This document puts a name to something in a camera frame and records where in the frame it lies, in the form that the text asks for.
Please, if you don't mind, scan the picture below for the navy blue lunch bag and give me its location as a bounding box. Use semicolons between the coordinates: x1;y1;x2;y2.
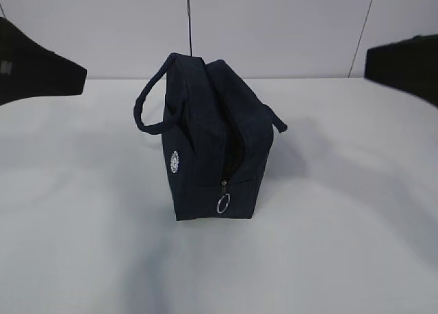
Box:
133;53;287;221

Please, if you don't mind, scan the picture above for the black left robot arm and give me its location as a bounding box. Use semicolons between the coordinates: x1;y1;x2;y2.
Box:
1;17;87;105

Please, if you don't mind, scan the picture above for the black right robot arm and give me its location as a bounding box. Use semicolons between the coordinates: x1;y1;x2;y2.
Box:
364;34;437;106

